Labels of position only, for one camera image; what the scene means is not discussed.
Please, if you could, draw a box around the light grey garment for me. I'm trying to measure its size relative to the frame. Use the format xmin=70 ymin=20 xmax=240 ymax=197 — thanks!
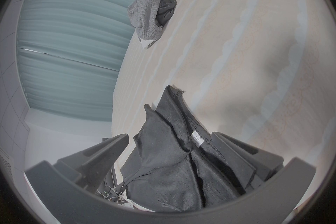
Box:
xmin=127 ymin=0 xmax=162 ymax=41

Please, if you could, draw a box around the blue-green curtain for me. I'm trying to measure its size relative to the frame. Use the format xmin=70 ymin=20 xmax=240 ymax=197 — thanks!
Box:
xmin=17 ymin=48 xmax=123 ymax=123
xmin=16 ymin=0 xmax=158 ymax=70

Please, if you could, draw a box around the white garment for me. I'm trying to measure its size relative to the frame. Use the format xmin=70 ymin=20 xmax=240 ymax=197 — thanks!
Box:
xmin=139 ymin=37 xmax=156 ymax=50

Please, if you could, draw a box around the black garment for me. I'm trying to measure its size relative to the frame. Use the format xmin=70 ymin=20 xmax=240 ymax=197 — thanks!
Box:
xmin=147 ymin=0 xmax=178 ymax=28

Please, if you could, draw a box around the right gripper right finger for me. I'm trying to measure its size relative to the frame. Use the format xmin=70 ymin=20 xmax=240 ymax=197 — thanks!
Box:
xmin=211 ymin=132 xmax=284 ymax=196

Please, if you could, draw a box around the bed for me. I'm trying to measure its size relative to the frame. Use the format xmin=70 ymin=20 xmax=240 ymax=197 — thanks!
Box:
xmin=104 ymin=0 xmax=335 ymax=208

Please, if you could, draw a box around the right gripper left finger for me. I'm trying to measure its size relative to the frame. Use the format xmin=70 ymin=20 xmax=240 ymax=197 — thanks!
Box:
xmin=54 ymin=134 xmax=130 ymax=193

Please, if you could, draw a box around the black T-shirt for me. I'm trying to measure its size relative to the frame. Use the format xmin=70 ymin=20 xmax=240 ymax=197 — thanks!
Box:
xmin=120 ymin=85 xmax=246 ymax=213

